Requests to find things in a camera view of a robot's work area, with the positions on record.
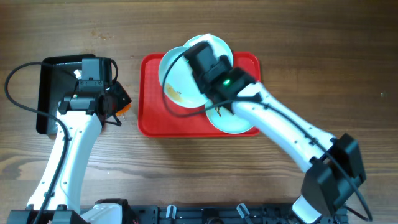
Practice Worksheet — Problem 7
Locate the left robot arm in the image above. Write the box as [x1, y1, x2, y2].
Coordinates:
[7, 81, 136, 223]

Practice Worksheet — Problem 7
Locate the white plate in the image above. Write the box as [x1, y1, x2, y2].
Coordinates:
[183, 34, 234, 65]
[206, 106, 254, 134]
[159, 46, 208, 108]

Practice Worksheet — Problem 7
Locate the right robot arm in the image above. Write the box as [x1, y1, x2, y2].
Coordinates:
[182, 41, 372, 223]

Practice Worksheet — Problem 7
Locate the black water basin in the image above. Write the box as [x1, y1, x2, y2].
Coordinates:
[37, 54, 96, 116]

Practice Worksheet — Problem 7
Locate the red plastic tray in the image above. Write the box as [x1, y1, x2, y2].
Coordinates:
[137, 52, 261, 138]

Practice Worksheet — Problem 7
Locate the orange sponge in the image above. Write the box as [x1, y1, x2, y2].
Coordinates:
[116, 104, 131, 116]

